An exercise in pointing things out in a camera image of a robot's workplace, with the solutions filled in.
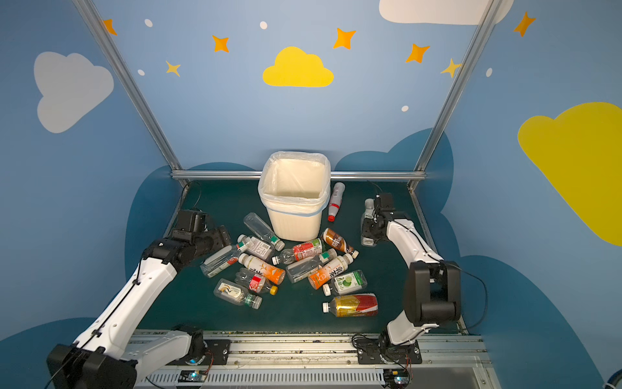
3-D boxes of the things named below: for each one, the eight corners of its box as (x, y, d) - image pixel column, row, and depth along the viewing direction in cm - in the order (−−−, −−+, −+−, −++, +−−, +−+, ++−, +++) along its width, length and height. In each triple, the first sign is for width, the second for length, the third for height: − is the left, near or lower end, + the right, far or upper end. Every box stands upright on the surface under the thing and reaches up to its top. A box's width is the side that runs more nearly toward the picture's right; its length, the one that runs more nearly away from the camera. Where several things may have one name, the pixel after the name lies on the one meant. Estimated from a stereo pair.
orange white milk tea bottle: (314, 291, 87) (314, 287, 84) (306, 280, 90) (306, 276, 87) (360, 260, 95) (361, 256, 93) (352, 251, 98) (353, 247, 95)
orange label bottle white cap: (237, 265, 93) (235, 261, 90) (244, 254, 96) (243, 250, 93) (281, 286, 88) (280, 283, 85) (287, 275, 91) (287, 271, 88)
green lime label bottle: (325, 299, 86) (326, 297, 84) (320, 280, 90) (320, 277, 88) (369, 287, 89) (370, 285, 87) (362, 269, 93) (363, 267, 91)
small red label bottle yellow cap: (234, 280, 89) (231, 276, 86) (244, 267, 93) (242, 263, 90) (270, 303, 84) (269, 300, 81) (280, 289, 87) (279, 285, 85)
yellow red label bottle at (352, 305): (322, 318, 82) (323, 313, 78) (322, 299, 87) (323, 293, 82) (376, 318, 83) (379, 313, 78) (373, 299, 87) (376, 293, 83)
